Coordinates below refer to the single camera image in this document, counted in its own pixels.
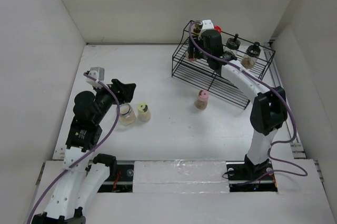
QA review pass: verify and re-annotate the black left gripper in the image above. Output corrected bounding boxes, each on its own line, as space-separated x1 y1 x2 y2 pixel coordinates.
93 78 135 123

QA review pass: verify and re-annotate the yellow oil bottle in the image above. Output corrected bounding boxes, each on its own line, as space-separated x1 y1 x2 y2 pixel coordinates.
192 22 202 37

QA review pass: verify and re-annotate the clear glass jar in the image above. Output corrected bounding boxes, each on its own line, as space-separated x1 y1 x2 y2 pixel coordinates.
116 103 136 126

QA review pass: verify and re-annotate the red lid sauce jar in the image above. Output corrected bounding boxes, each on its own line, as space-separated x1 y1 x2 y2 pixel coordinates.
214 25 222 33

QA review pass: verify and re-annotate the yellow lid spice shaker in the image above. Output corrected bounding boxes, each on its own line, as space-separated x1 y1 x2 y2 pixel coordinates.
137 102 151 122

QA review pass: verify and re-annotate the black lid spice shaker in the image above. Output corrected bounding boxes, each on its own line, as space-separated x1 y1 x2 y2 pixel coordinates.
225 34 241 56

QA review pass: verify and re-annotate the pink lid spice shaker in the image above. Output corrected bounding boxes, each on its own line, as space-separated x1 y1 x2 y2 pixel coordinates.
194 89 209 110

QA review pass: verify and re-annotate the black flip lid shaker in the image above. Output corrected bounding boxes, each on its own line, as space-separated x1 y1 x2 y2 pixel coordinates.
241 42 261 69

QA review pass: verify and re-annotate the white lid sauce jar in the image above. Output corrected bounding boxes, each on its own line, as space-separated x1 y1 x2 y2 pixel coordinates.
185 51 198 62

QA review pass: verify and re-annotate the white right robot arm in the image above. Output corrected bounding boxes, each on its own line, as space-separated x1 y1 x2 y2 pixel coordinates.
189 29 288 185

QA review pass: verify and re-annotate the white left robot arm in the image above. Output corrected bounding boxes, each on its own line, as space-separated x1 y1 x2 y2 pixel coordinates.
27 76 136 223

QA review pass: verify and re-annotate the black wire rack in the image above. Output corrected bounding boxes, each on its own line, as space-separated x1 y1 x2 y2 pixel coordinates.
171 20 276 109

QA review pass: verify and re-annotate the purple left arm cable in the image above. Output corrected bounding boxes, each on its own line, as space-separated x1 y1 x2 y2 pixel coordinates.
26 73 122 224

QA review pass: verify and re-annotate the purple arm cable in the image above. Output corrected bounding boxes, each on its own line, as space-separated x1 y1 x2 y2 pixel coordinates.
26 73 122 224
188 20 308 185

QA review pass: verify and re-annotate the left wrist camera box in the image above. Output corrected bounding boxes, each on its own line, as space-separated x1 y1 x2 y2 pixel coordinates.
85 67 105 88

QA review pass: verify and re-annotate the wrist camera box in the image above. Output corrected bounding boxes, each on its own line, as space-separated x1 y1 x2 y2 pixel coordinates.
199 19 214 39
85 67 105 88

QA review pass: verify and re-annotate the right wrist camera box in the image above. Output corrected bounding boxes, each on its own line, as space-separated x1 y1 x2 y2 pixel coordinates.
199 19 214 39

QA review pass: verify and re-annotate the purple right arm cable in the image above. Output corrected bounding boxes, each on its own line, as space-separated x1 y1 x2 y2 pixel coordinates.
188 20 308 185

